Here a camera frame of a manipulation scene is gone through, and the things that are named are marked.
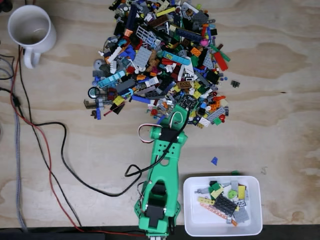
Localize white Lego plate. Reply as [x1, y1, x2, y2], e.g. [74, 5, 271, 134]
[198, 116, 212, 127]

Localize long grey Lego plate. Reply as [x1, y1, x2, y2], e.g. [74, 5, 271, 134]
[207, 106, 227, 123]

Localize white curved Lego piece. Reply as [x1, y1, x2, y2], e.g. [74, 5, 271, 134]
[177, 63, 195, 82]

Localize black Lego brick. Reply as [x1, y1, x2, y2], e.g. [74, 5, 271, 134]
[206, 70, 220, 85]

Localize long light blue Lego piece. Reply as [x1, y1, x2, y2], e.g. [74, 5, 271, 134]
[162, 50, 191, 66]

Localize grey Lego wedge plate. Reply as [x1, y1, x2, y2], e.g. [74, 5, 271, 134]
[202, 53, 215, 70]

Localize dark grey Lego brick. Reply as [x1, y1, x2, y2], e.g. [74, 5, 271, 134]
[114, 78, 136, 93]

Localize long red Lego plate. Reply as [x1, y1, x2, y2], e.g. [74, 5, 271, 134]
[213, 51, 229, 72]

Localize black Lego wedge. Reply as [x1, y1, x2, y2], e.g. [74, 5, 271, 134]
[109, 102, 126, 115]

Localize square grey Lego plate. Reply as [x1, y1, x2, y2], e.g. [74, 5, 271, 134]
[133, 46, 152, 67]

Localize long dark blue Lego plate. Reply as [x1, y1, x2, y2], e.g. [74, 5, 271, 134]
[174, 26, 203, 43]

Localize turquoise Lego piece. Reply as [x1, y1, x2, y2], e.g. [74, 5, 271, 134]
[97, 70, 126, 89]

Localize white Lego lattice fence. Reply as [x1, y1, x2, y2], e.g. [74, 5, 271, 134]
[136, 25, 156, 48]

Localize white Lego brick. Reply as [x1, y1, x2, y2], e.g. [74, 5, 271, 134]
[107, 46, 123, 63]

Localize dark brown Lego brick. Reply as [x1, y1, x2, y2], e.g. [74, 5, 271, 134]
[148, 16, 170, 29]

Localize round Lego wheel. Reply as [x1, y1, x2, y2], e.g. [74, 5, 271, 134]
[87, 86, 100, 99]

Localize pale yellow Lego plate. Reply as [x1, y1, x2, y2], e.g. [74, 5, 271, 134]
[210, 186, 225, 198]

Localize dark grey Lego plate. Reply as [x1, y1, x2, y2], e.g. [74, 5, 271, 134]
[192, 11, 209, 26]

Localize grey round Lego dish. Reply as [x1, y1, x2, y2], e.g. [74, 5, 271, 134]
[92, 58, 105, 70]

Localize yellow Lego technic beam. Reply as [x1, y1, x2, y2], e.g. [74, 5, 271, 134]
[198, 196, 216, 205]

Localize long yellow Lego plate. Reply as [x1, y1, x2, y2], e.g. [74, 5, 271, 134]
[156, 6, 177, 17]

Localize long navy Lego brick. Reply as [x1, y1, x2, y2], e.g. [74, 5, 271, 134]
[125, 4, 138, 31]

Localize black Lego plate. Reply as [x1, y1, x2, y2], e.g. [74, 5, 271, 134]
[213, 194, 238, 217]

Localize salmon Lego lattice beam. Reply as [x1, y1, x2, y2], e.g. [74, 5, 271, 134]
[199, 201, 232, 221]

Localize white plastic bin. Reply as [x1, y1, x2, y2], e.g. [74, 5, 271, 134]
[182, 175, 263, 237]

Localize white ceramic mug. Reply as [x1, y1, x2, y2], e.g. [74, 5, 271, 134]
[7, 4, 57, 70]

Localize black object with red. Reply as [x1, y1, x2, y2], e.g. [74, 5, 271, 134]
[0, 0, 13, 15]

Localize white servo wire loop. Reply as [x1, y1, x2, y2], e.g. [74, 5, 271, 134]
[172, 111, 186, 126]

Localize red white black servo cable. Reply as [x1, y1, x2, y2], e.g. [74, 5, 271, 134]
[137, 123, 157, 145]

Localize tan Lego bracket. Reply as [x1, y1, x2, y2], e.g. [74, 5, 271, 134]
[83, 99, 97, 110]

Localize thin red wire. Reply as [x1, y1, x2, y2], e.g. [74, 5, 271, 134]
[9, 46, 147, 237]

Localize thin black wire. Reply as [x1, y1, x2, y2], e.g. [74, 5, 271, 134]
[17, 46, 83, 227]

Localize black cable with connector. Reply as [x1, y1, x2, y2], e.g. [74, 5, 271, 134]
[0, 86, 22, 108]

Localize grey braided cable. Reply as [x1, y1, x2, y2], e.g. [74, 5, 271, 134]
[0, 53, 28, 232]

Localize black looped cable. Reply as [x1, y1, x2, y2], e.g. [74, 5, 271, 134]
[0, 54, 15, 81]

